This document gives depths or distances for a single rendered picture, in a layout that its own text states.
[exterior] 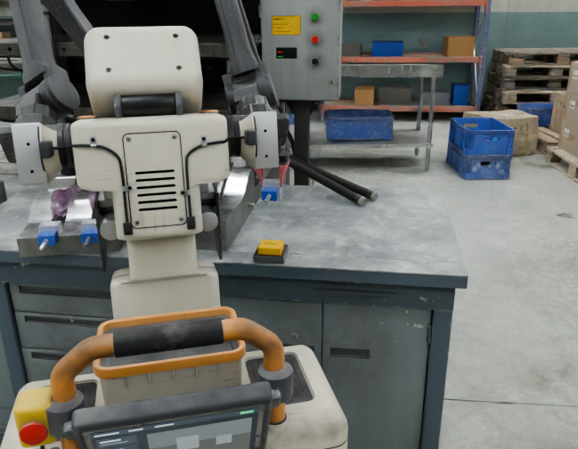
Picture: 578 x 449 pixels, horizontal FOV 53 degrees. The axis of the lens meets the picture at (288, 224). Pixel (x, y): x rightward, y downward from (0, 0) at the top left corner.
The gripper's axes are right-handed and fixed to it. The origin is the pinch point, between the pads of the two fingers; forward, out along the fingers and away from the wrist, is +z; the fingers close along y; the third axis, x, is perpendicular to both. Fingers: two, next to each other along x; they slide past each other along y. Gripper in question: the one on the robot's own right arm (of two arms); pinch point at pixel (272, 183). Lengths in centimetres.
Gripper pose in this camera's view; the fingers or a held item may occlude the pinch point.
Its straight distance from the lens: 163.0
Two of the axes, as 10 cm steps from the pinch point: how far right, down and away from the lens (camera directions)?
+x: -1.4, 3.5, -9.3
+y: -9.9, -0.4, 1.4
